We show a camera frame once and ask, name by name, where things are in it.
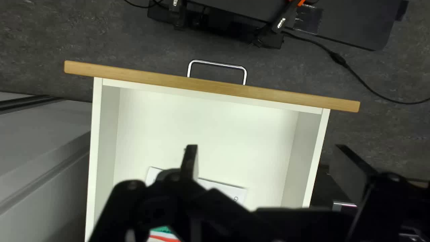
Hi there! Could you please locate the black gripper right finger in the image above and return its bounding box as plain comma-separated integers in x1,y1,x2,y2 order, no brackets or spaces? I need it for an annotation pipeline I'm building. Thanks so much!
334,144,430,242

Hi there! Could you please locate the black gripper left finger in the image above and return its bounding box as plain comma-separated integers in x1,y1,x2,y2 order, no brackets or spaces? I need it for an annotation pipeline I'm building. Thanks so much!
88,144,233,242

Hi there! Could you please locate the white drawer wooden front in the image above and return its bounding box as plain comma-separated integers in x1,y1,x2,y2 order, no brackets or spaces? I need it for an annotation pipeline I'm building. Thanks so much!
63,59,361,242

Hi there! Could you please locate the white printed manual sheet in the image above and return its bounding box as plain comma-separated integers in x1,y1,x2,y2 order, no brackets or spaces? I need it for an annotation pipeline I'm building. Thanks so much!
145,165,248,204

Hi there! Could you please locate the black perforated table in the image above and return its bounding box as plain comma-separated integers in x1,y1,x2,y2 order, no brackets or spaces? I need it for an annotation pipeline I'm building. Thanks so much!
146,0,409,51

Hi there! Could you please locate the silver drawer handle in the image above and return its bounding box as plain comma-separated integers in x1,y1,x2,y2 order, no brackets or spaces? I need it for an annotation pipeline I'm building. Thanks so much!
185,59,248,86

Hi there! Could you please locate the black floor cable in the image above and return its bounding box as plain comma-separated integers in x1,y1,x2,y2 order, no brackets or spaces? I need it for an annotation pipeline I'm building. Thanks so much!
283,28,430,108

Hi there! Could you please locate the black clamp orange handle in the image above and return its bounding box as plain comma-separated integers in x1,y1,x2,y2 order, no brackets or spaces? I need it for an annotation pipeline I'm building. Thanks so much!
271,0,310,32

